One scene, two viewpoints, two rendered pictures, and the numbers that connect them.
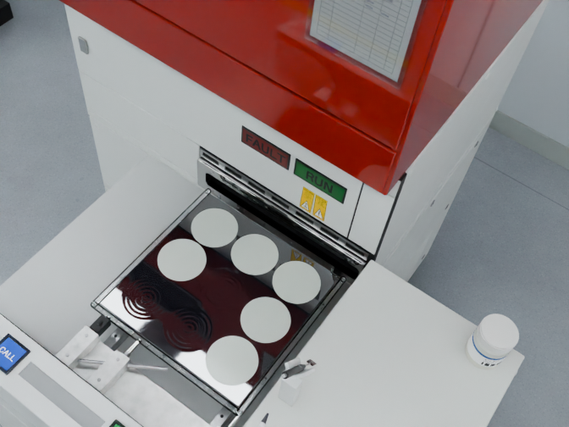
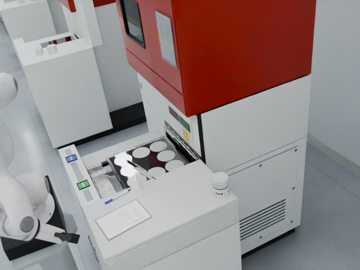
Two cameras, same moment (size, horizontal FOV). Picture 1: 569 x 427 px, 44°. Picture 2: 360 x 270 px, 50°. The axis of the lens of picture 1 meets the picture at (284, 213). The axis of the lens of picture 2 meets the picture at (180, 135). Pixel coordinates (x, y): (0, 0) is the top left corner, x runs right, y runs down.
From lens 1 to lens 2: 1.23 m
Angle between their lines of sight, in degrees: 35
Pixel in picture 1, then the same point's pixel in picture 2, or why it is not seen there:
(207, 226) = (156, 145)
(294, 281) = (173, 165)
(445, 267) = (312, 237)
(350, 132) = (175, 91)
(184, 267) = (140, 154)
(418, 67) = (177, 59)
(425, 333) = (203, 182)
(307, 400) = (147, 189)
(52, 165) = not seen: hidden behind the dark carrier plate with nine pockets
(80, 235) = (120, 146)
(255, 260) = (164, 157)
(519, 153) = not seen: outside the picture
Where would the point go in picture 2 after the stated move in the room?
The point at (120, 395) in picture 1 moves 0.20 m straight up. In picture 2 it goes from (98, 182) to (89, 152)
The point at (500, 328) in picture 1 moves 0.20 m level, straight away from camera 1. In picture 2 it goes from (220, 175) to (261, 162)
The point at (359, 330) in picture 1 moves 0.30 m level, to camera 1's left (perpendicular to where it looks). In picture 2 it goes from (179, 176) to (133, 159)
